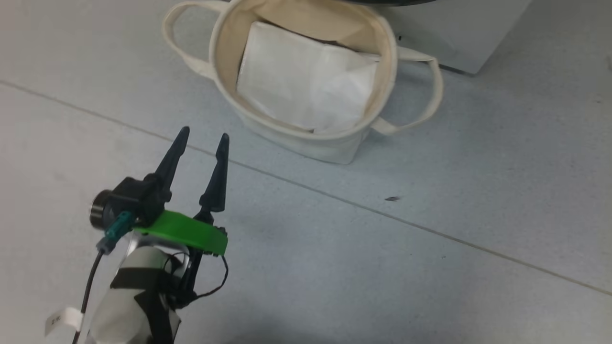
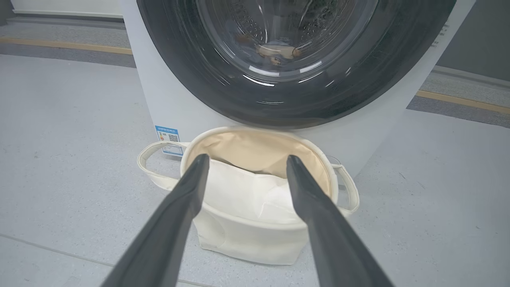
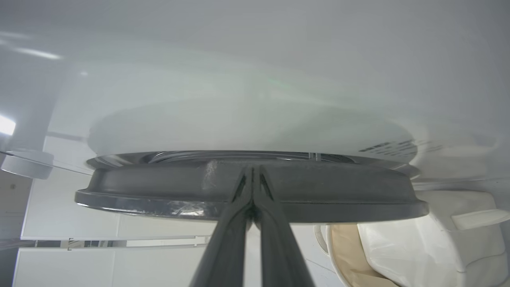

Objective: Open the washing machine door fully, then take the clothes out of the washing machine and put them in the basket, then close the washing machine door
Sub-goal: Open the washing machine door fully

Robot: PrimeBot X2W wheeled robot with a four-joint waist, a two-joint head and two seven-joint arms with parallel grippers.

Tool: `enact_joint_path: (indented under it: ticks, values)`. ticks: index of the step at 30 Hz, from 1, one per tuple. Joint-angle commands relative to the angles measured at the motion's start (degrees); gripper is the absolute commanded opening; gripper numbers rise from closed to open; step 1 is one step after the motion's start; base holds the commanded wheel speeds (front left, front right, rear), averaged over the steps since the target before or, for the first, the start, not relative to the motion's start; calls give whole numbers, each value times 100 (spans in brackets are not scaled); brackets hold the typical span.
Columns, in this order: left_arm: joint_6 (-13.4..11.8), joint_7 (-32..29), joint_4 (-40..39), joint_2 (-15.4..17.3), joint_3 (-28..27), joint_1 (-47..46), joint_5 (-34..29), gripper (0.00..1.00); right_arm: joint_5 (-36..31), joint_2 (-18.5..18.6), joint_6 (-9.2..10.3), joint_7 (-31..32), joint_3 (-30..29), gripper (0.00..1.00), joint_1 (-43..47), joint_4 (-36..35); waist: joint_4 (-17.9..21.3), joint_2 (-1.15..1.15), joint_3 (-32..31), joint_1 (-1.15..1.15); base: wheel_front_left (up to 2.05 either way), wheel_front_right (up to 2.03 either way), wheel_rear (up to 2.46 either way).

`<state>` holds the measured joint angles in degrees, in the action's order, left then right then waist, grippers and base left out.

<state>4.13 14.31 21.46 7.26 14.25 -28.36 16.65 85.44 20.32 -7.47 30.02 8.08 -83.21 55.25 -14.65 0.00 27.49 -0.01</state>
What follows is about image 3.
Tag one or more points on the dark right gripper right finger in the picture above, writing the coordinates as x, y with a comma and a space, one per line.
279, 255

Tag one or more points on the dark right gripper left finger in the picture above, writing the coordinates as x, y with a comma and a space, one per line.
227, 247

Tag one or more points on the black rimmed glass washer door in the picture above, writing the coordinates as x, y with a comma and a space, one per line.
338, 191

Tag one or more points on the cream fabric laundry basket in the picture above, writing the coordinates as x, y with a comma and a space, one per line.
418, 255

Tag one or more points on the white front-load washing machine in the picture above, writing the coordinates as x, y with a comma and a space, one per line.
255, 79

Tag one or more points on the black text washer label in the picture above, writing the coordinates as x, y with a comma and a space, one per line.
398, 147

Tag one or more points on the white round pillar fixture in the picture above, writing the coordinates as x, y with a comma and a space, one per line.
28, 161

